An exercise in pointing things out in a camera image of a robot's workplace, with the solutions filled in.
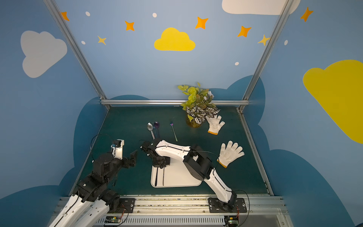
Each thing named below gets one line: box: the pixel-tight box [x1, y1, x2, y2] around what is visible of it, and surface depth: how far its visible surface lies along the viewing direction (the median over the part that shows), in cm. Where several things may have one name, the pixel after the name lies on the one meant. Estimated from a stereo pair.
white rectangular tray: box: [150, 163, 203, 188], surface depth 85 cm
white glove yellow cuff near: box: [216, 140, 245, 169], surface depth 98 cm
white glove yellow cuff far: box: [205, 114, 226, 136], surface depth 110 cm
